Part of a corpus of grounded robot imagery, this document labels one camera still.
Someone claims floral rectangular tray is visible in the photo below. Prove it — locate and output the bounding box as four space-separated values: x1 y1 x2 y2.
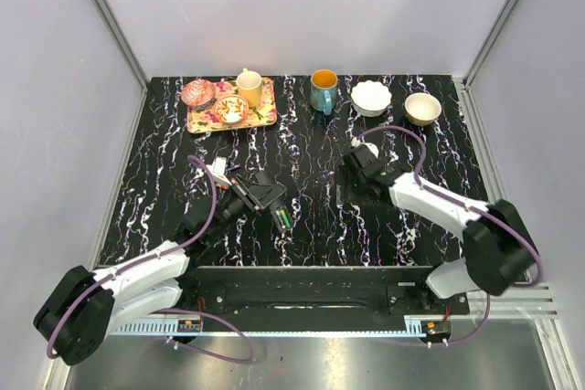
186 78 278 134

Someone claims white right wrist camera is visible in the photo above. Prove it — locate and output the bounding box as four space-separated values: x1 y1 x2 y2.
351 138 379 159

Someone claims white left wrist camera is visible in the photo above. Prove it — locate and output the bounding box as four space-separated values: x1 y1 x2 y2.
207 156 230 187

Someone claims yellow mug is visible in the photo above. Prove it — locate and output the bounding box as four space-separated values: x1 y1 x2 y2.
236 68 262 108

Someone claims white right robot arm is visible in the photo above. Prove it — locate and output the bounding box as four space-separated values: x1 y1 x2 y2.
343 143 540 313

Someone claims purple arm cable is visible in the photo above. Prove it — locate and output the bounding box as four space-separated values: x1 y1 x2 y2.
351 125 545 348
47 154 255 363

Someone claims black remote control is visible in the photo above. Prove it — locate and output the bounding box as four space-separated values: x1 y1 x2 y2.
269 199 293 233

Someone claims pink patterned bowl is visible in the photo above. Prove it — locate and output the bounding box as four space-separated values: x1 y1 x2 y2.
181 79 216 111

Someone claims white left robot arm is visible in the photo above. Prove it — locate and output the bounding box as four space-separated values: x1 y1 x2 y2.
33 171 286 365

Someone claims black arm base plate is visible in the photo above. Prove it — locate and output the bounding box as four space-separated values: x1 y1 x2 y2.
156 267 470 316

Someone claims cream round bowl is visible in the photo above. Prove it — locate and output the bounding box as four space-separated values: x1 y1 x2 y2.
404 92 442 127

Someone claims aluminium front rail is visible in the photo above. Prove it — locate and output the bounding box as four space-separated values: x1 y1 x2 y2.
109 282 560 337

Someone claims blue mug orange inside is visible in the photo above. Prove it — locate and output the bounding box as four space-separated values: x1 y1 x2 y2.
310 69 338 116

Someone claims orange patterned bowl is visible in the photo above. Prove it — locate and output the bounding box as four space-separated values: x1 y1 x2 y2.
212 94 250 125

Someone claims white scalloped bowl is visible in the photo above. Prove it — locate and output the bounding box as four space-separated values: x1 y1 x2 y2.
350 80 392 117

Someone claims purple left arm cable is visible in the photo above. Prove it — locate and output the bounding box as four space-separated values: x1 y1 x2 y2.
47 154 255 363

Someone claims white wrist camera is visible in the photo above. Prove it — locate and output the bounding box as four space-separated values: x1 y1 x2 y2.
207 156 230 187
351 138 379 159

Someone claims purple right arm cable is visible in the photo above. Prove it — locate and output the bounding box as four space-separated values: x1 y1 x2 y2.
351 125 545 348

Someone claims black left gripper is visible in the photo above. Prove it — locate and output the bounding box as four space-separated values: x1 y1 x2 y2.
207 174 287 241

